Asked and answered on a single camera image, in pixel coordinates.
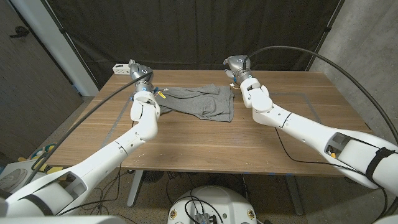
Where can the white door frame post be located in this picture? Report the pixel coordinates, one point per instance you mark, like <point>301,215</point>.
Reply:
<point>53,40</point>

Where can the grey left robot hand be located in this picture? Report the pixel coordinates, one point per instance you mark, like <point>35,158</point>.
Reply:
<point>143,76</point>

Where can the black backdrop stand pole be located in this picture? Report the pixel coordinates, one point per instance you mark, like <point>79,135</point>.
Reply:
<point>63,31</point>
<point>326,29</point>

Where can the white power strip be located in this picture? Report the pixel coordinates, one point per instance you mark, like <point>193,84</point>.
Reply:
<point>121,69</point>

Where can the colourful toy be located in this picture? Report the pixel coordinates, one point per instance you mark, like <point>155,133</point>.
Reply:
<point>42,152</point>

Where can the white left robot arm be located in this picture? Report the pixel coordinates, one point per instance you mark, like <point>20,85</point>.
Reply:
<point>102,161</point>

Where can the white table leg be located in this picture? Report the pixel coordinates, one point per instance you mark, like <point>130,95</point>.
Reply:
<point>135,186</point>

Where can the black backdrop curtain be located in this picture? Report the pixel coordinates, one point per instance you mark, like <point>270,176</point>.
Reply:
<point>192,31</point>

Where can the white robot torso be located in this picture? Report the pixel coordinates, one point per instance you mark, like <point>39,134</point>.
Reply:
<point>214,202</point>

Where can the white box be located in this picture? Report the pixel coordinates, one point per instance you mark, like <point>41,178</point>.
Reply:
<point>9,166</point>

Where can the black round fan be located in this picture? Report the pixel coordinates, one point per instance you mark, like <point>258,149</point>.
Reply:
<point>152,175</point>

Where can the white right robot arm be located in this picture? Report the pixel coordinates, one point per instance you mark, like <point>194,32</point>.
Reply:
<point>311,133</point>

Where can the dark wood-grain door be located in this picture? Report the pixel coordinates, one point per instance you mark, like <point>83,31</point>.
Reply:
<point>28,93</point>

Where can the grey table leg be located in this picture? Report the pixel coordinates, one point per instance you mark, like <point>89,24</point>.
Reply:
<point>293,193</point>

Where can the grey box on torso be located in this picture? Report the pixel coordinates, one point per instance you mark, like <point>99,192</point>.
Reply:
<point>203,218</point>

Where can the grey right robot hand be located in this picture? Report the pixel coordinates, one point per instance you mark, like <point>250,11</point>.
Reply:
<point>239,67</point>

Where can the grey shorts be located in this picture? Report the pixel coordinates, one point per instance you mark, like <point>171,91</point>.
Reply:
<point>202,102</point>

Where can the yellow sponge with black edge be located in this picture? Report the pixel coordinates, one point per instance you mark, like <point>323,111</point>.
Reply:
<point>54,169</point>

